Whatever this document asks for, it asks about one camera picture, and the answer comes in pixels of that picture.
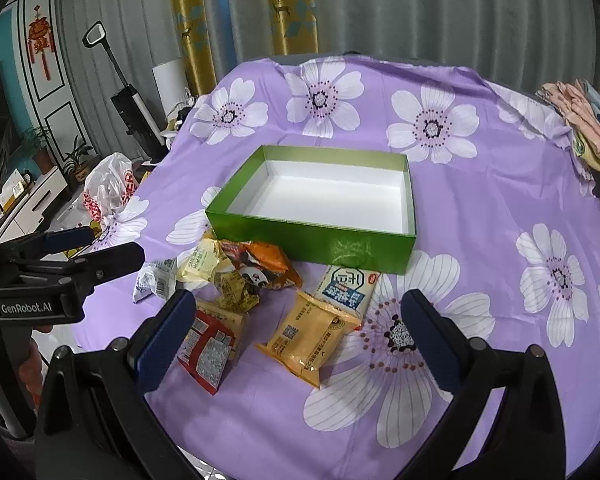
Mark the white box appliance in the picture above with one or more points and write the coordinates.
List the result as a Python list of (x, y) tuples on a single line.
[(171, 83)]

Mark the pale yellow corn snack bag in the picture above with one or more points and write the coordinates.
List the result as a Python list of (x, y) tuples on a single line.
[(204, 262)]

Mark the red chinese knot ornament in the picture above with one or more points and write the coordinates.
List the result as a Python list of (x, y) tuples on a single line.
[(40, 39)]

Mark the yellow blue patterned curtain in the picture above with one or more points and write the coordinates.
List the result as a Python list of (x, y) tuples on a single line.
[(217, 35)]

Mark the black white stick vacuum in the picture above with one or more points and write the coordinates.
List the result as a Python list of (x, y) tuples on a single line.
[(127, 101)]

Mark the white blue biscuit packet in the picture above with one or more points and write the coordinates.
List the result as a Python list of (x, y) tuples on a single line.
[(349, 290)]

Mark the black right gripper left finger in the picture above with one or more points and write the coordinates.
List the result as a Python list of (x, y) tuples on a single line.
[(156, 342)]

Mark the person left hand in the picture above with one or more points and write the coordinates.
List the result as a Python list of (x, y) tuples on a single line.
[(31, 373)]

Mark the white red plastic bag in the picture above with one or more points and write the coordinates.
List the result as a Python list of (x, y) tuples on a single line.
[(109, 187)]

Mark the yellow snack wrapper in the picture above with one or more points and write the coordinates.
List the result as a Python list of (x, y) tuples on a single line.
[(236, 294)]

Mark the white tv cabinet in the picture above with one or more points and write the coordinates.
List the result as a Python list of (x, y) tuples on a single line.
[(31, 209)]

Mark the folded pink clothes pile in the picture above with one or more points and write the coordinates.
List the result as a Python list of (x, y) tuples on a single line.
[(579, 105)]

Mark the orange yellow cracker packet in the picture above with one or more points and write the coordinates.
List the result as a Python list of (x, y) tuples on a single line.
[(308, 336)]

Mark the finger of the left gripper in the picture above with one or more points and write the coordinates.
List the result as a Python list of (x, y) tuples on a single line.
[(107, 264), (37, 245)]

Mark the red snack packet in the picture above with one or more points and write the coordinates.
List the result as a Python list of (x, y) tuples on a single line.
[(206, 350)]

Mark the potted green plant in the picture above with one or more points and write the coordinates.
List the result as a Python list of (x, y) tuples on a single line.
[(77, 160)]

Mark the grey curtain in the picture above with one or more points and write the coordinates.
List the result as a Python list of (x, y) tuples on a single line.
[(520, 43)]

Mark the white barcode snack packet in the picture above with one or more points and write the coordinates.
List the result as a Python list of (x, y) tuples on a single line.
[(155, 278)]

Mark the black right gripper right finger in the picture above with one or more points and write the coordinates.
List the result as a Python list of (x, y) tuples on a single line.
[(445, 349)]

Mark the orange panda snack bag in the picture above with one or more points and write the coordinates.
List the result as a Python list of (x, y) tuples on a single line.
[(261, 264)]

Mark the green cardboard box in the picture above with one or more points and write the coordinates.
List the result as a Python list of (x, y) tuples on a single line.
[(351, 208)]

